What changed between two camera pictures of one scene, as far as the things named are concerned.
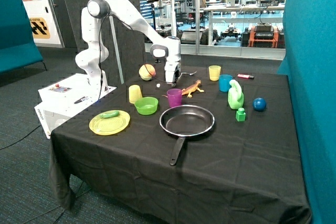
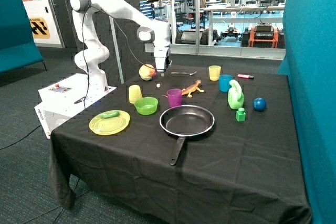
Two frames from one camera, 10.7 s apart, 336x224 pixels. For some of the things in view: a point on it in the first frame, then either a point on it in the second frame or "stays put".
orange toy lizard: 190,89 stays put
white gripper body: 172,68 -> 160,53
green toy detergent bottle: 235,97 stays put
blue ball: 259,104 stays put
